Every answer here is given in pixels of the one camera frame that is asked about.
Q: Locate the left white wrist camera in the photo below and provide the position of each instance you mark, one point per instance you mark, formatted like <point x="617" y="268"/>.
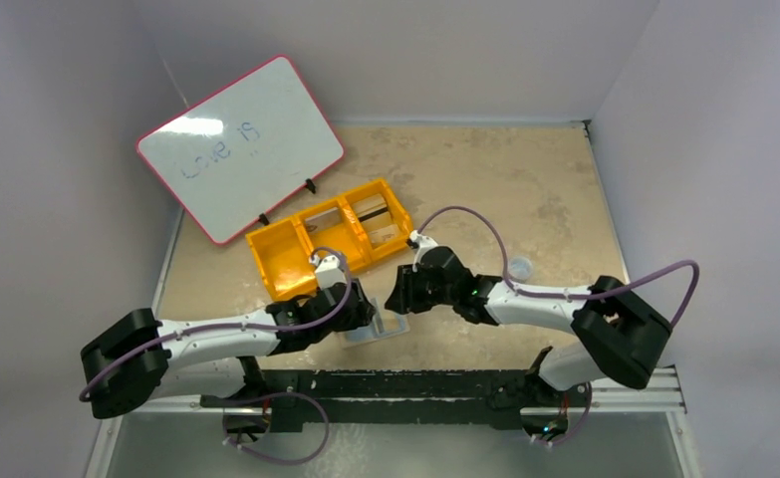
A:
<point x="329" y="270"/>

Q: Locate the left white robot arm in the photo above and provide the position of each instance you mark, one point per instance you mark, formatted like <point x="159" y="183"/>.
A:
<point x="133" y="360"/>

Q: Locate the black whiteboard stand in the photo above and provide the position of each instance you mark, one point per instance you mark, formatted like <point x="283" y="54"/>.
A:
<point x="309" y="185"/>

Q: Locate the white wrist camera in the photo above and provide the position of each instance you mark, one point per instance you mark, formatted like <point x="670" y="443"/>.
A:
<point x="329" y="270"/>
<point x="420" y="244"/>

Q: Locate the small clear plastic cup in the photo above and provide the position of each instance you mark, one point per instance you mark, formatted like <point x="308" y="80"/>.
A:
<point x="520" y="269"/>

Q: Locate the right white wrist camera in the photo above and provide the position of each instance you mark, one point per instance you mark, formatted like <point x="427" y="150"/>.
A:
<point x="420" y="244"/>

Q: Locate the aluminium rail frame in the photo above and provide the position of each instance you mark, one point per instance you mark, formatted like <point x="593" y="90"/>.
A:
<point x="490" y="228"/>

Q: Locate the card in middle compartment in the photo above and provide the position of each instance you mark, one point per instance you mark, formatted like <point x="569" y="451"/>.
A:
<point x="323" y="220"/>

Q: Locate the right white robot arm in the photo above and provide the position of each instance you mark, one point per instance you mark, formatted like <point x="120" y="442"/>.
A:
<point x="620" y="337"/>

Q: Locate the white board with pink frame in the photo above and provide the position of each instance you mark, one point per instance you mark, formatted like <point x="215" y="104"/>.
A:
<point x="243" y="150"/>

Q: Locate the cards in right compartment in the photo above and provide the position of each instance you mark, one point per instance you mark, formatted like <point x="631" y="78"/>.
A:
<point x="374" y="215"/>

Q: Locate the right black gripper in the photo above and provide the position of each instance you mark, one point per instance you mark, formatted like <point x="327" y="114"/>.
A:
<point x="403" y="290"/>

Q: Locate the yellow plastic compartment tray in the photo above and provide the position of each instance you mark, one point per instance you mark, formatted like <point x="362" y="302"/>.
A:
<point x="282" y="249"/>

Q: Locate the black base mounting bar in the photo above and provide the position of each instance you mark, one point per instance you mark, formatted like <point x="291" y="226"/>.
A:
<point x="502" y="399"/>

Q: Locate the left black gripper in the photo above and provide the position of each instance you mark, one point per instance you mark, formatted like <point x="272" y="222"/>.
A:
<point x="358" y="311"/>

